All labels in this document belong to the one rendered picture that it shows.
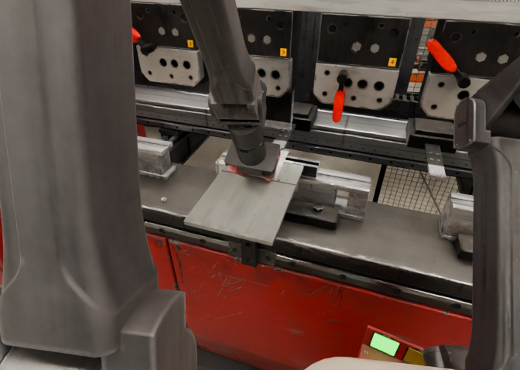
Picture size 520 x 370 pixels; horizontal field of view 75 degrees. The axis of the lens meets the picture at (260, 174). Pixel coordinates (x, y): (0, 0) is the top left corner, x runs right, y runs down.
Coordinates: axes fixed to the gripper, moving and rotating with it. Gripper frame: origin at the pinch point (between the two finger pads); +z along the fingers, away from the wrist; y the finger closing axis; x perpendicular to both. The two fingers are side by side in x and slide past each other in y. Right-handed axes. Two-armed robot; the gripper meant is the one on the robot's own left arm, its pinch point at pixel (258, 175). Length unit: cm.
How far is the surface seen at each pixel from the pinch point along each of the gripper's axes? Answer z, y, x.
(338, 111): -13.7, -15.0, -9.8
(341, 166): 165, -15, -103
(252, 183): 0.7, 0.9, 1.8
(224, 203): -3.2, 4.0, 9.5
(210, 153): 161, 89, -91
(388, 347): 9.7, -32.4, 26.1
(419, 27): 8, -32, -64
